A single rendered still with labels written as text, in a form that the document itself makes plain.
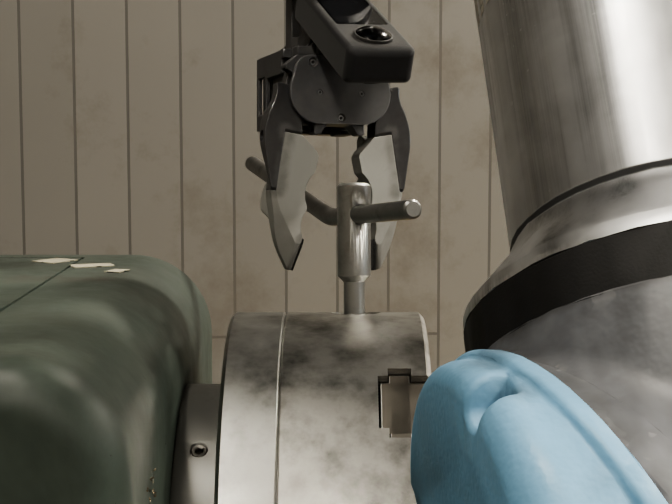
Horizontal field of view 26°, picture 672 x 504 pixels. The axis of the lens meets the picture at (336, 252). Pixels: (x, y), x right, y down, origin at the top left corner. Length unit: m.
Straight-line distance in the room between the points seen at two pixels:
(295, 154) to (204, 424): 0.20
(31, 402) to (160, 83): 3.24
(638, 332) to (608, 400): 0.02
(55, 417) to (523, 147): 0.37
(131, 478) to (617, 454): 0.45
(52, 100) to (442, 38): 1.06
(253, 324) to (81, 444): 0.24
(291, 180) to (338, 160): 2.97
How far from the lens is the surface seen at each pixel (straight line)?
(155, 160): 3.93
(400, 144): 1.01
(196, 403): 0.93
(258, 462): 0.83
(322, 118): 0.98
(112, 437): 0.71
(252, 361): 0.88
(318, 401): 0.85
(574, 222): 0.35
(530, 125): 0.38
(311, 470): 0.83
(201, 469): 0.89
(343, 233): 0.95
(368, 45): 0.92
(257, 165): 1.15
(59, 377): 0.71
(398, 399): 0.86
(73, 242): 3.96
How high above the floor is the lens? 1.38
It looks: 6 degrees down
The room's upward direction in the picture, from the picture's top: straight up
